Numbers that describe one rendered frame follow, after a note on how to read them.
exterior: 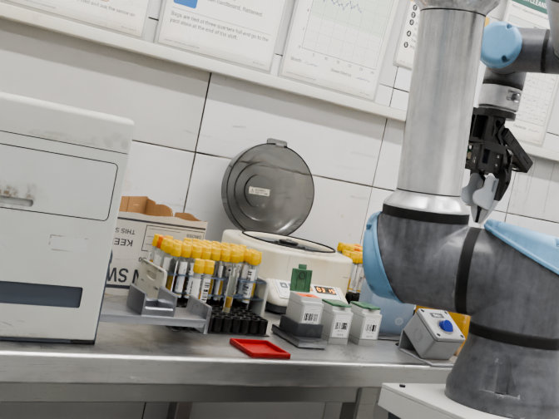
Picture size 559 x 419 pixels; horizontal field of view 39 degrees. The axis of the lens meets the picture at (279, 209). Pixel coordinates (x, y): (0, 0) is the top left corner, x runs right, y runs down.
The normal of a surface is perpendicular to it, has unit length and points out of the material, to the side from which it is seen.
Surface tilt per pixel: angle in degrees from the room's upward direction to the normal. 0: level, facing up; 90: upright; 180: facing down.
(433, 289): 118
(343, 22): 93
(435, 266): 85
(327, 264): 90
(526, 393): 69
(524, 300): 87
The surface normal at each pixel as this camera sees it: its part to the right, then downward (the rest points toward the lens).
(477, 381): -0.61, -0.40
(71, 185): 0.53, 0.17
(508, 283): -0.40, -0.05
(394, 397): -0.83, -0.13
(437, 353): 0.36, 0.63
